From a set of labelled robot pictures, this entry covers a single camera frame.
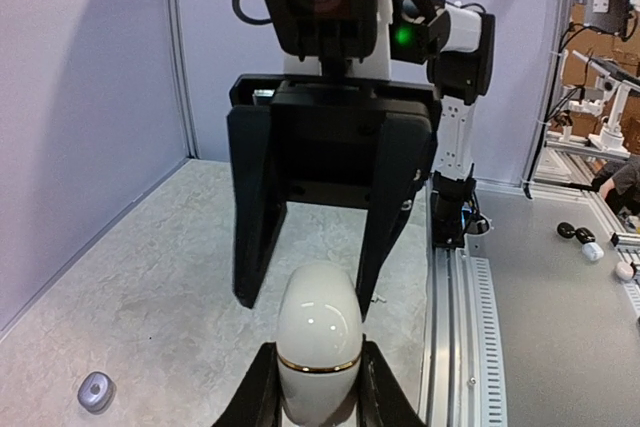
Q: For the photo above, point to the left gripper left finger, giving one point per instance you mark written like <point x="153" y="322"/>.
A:
<point x="257" y="400"/>

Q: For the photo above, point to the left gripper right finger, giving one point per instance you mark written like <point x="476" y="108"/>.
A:
<point x="381" y="401"/>

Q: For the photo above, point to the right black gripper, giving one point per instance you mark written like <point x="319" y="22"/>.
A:
<point x="308" y="139"/>

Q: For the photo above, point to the white earbud charging case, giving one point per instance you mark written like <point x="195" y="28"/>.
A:
<point x="319" y="341"/>

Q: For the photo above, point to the purple earbud charging case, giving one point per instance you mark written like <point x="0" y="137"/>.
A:
<point x="96" y="391"/>

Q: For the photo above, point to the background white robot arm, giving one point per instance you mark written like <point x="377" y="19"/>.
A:
<point x="604" y="100"/>

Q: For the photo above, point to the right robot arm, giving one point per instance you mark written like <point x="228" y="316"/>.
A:
<point x="456" y="77"/>

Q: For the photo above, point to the black earbud case background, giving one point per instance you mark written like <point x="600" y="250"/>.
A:
<point x="566" y="230"/>

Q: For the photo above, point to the small white case background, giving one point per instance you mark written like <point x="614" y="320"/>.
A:
<point x="592" y="251"/>

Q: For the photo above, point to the white round case background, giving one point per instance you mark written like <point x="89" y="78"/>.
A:
<point x="626" y="271"/>

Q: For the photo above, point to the person in background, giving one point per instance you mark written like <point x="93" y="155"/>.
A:
<point x="617" y="182"/>

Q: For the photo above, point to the aluminium front rail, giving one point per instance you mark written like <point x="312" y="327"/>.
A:
<point x="463" y="379"/>

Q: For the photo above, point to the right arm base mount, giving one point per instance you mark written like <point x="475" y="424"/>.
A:
<point x="455" y="212"/>

